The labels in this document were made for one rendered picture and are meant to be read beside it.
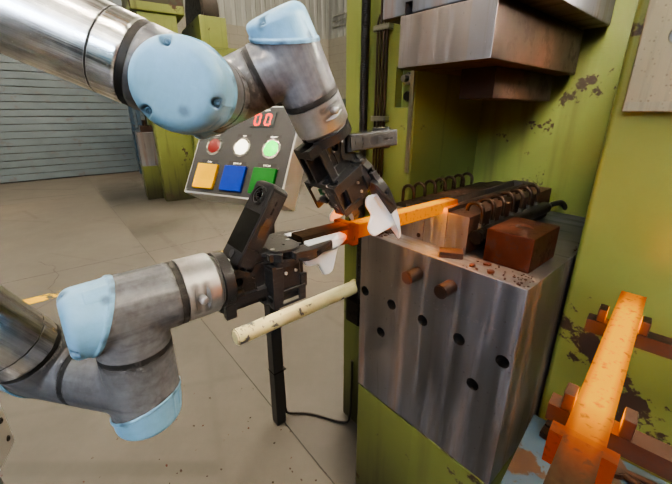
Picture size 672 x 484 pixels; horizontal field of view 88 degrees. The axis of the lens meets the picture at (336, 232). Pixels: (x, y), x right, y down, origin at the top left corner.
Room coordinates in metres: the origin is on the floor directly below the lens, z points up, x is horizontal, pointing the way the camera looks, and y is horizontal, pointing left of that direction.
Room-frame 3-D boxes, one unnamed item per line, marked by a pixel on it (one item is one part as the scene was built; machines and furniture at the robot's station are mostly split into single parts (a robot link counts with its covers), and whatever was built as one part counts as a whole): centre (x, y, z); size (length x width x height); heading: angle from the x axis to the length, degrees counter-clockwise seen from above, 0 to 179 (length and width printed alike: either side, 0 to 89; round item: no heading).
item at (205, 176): (1.02, 0.38, 1.01); 0.07 x 0.05 x 0.07; 66
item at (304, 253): (0.46, 0.04, 1.00); 0.09 x 0.05 x 0.02; 128
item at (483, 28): (0.86, -0.35, 1.32); 0.42 x 0.20 x 0.10; 131
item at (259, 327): (0.93, 0.10, 0.62); 0.44 x 0.05 x 0.05; 131
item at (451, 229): (0.86, -0.35, 0.96); 0.42 x 0.20 x 0.09; 131
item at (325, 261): (0.49, 0.01, 0.98); 0.09 x 0.03 x 0.06; 128
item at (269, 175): (0.94, 0.20, 1.01); 0.07 x 0.05 x 0.07; 66
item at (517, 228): (0.63, -0.36, 0.95); 0.12 x 0.09 x 0.07; 131
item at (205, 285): (0.38, 0.17, 0.99); 0.08 x 0.05 x 0.08; 41
